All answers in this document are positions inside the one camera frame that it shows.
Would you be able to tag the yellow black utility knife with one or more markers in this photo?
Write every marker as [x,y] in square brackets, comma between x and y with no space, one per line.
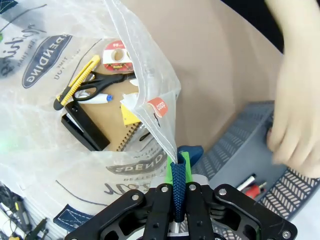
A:
[80,80]

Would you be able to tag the small red tool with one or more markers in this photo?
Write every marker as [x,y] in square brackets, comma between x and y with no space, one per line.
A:
[253,190]

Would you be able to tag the person's left forearm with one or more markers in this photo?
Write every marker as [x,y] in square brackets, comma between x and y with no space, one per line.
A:
[300,25]

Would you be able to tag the person's left hand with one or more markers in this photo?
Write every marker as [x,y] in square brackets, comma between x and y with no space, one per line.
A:
[297,112]

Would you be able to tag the yellow sticky note pad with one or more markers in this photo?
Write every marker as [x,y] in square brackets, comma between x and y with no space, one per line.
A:
[127,117]

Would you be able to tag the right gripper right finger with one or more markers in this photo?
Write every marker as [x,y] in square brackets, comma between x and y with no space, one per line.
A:
[200,212]

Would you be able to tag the dark grey plastic basket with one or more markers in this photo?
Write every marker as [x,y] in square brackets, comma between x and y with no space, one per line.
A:
[237,150]

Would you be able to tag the red tartan tape pack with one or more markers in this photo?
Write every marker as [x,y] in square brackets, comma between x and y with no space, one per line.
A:
[112,65]

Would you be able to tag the brown spiral notebook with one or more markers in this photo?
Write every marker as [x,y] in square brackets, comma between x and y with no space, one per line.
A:
[110,120]

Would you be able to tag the white black pen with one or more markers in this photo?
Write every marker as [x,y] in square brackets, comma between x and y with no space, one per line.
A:
[246,182]

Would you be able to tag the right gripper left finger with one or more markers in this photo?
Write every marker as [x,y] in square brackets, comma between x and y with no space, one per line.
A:
[160,212]

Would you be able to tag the white marker blue cap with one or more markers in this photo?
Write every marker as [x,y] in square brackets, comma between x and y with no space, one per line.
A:
[97,99]

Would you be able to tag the black stapler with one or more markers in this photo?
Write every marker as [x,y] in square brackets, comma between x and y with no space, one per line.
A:
[85,125]

